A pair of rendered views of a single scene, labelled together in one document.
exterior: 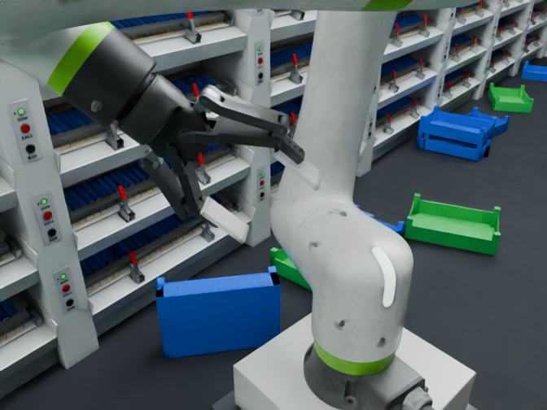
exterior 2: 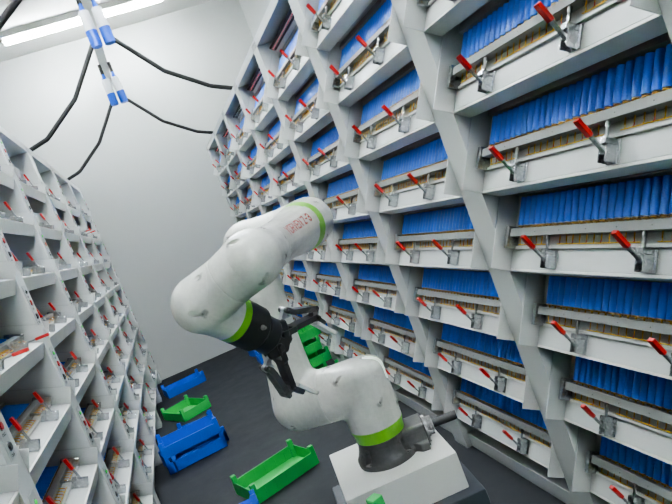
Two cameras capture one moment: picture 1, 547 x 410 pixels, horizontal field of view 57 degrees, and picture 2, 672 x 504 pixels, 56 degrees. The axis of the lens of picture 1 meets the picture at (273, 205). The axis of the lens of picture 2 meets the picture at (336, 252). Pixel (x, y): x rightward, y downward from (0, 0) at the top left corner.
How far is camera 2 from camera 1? 108 cm
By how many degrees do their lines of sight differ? 56
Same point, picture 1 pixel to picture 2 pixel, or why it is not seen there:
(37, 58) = (238, 314)
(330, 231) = (336, 371)
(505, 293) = not seen: hidden behind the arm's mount
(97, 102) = (263, 325)
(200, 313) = not seen: outside the picture
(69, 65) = (249, 311)
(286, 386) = (379, 479)
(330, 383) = (394, 450)
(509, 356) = not seen: hidden behind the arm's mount
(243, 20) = (62, 394)
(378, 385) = (411, 425)
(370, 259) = (367, 360)
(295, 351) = (358, 475)
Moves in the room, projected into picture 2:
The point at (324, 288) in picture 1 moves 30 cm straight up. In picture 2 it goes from (361, 390) to (313, 268)
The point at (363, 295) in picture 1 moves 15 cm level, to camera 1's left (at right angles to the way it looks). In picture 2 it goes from (379, 375) to (346, 407)
